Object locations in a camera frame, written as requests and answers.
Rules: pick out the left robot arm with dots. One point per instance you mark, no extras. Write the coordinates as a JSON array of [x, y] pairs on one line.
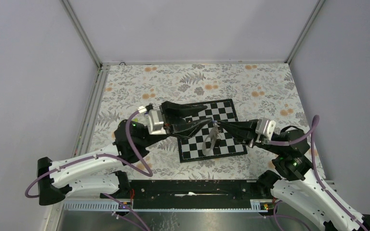
[[57, 180]]

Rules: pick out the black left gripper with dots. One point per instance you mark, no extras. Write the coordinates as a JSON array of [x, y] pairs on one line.
[[174, 124]]

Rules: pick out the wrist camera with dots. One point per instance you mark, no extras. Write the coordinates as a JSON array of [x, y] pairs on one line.
[[264, 129], [155, 120]]

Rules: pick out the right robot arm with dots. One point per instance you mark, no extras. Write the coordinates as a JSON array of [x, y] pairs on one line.
[[296, 180]]

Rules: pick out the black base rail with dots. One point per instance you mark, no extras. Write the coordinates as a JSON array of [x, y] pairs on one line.
[[194, 194]]

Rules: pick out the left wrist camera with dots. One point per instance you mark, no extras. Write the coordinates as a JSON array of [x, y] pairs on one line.
[[155, 120]]

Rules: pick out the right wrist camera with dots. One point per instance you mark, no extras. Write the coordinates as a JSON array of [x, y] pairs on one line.
[[264, 129]]

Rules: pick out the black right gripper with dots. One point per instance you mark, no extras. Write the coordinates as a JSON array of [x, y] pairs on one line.
[[244, 131]]

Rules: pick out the floral table cloth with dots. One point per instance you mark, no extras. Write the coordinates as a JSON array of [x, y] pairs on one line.
[[257, 90]]

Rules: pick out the black white chessboard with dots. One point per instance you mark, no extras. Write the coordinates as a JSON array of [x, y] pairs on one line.
[[191, 149]]

